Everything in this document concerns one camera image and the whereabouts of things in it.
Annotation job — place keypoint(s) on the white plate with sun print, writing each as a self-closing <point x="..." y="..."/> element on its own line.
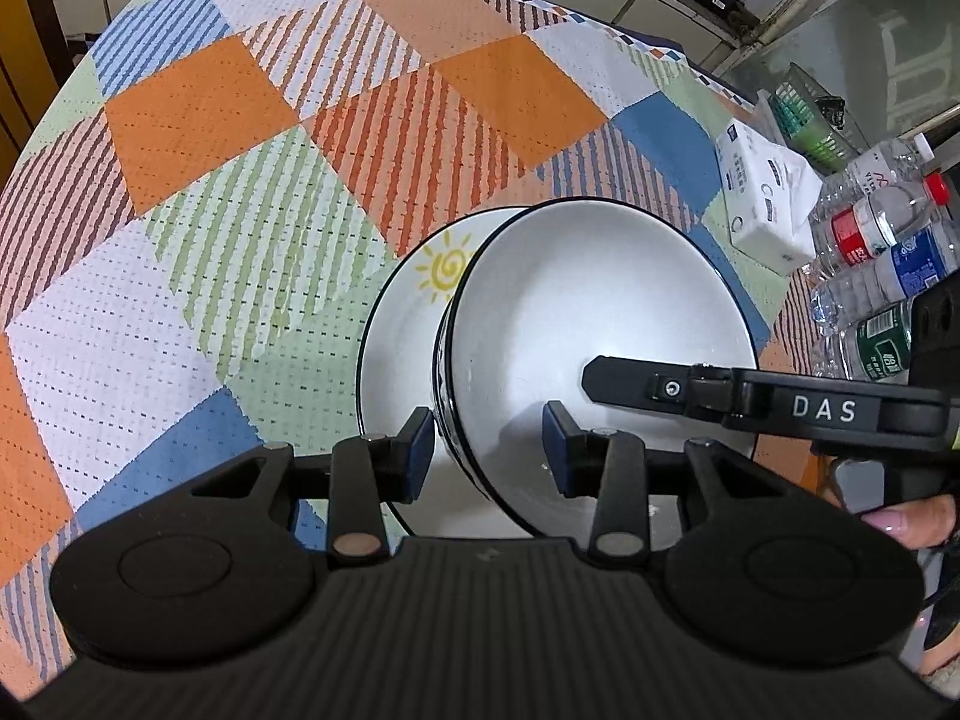
<point x="405" y="330"/>

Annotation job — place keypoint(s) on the blue label water bottle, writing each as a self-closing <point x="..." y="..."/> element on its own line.
<point x="892" y="274"/>

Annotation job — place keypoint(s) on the white label water bottle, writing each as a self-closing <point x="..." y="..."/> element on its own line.
<point x="874" y="169"/>

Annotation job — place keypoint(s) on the red label water bottle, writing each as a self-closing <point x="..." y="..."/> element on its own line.
<point x="862" y="229"/>

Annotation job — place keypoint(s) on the green label water bottle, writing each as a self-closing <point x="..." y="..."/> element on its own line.
<point x="870" y="345"/>

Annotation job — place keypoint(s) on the colourful patchwork tablecloth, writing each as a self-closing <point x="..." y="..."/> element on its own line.
<point x="225" y="202"/>

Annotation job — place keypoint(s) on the green plastic basket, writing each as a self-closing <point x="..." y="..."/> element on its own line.
<point x="806" y="120"/>

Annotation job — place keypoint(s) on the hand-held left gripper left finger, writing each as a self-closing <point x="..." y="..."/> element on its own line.
<point x="420" y="457"/>

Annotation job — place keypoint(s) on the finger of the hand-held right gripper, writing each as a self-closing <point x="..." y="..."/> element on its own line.
<point x="622" y="382"/>

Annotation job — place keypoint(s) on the white tissue pack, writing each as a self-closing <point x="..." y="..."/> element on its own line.
<point x="765" y="202"/>

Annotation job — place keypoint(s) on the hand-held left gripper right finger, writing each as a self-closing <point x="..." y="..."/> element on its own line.
<point x="559" y="450"/>

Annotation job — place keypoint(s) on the person's right hand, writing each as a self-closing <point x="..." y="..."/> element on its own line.
<point x="911" y="523"/>

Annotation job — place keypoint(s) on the smooth white bowl black rim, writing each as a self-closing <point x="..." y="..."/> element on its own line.
<point x="570" y="292"/>

